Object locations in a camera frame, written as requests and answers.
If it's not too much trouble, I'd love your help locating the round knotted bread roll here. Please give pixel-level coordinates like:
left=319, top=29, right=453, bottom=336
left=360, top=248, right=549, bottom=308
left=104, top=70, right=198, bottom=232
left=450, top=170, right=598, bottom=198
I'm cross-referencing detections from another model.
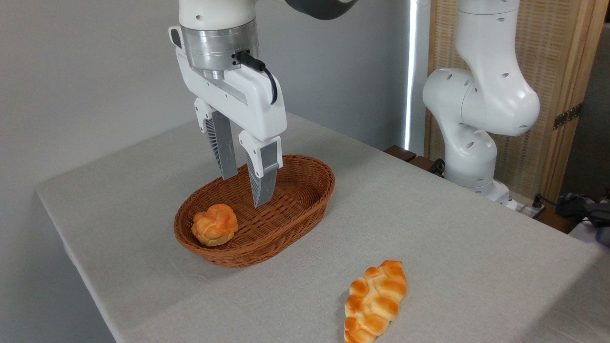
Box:
left=191, top=203, right=239, bottom=247

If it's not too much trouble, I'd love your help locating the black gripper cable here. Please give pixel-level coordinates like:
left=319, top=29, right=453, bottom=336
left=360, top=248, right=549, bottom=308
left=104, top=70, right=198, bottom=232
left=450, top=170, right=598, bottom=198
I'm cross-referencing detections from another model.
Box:
left=235, top=50, right=279, bottom=106

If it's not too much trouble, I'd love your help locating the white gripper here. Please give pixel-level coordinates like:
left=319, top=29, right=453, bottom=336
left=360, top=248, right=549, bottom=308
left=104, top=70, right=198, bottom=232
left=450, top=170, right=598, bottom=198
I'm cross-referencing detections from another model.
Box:
left=169, top=26, right=288, bottom=209

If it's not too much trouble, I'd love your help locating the light grey tablecloth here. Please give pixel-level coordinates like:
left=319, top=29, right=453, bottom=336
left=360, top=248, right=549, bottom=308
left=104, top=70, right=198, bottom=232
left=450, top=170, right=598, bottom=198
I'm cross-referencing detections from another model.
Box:
left=35, top=111, right=610, bottom=343

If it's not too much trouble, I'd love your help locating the brown oval wicker basket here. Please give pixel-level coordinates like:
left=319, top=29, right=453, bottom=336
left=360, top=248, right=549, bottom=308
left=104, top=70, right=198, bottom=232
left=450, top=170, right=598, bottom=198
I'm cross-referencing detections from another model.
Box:
left=173, top=154, right=336, bottom=269

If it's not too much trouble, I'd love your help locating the wooden woven folding screen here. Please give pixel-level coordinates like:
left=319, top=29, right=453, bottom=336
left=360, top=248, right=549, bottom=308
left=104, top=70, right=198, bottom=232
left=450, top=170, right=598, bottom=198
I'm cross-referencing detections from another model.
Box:
left=424, top=0, right=610, bottom=203

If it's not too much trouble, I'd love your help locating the brass screen hinge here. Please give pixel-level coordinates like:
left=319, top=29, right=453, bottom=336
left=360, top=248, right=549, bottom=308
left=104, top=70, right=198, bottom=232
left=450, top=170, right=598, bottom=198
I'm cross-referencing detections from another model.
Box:
left=552, top=102, right=583, bottom=131

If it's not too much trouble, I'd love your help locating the long braided bread loaf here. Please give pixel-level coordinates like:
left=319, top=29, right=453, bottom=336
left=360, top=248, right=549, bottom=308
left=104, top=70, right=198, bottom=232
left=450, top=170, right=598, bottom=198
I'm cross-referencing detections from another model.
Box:
left=343, top=260, right=407, bottom=343

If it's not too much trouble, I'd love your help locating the bright vertical light strip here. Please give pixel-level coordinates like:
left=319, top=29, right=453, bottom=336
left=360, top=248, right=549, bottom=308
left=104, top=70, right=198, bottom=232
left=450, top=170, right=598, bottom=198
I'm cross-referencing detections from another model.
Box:
left=404, top=0, right=419, bottom=151

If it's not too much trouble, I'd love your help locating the dark brown wooden block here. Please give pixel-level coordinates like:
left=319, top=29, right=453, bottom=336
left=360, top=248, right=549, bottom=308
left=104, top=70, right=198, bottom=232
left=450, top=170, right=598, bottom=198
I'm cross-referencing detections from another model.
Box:
left=384, top=145, right=445, bottom=176

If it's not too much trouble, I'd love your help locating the black power cable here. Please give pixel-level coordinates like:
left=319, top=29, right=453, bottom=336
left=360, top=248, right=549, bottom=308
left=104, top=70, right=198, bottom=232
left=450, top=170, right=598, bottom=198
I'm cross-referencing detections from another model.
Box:
left=531, top=192, right=596, bottom=222

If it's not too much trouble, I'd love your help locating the dark grey bundled object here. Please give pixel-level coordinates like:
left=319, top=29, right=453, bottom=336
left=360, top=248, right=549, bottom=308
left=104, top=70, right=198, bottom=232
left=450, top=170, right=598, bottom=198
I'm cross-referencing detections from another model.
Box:
left=560, top=191, right=610, bottom=249

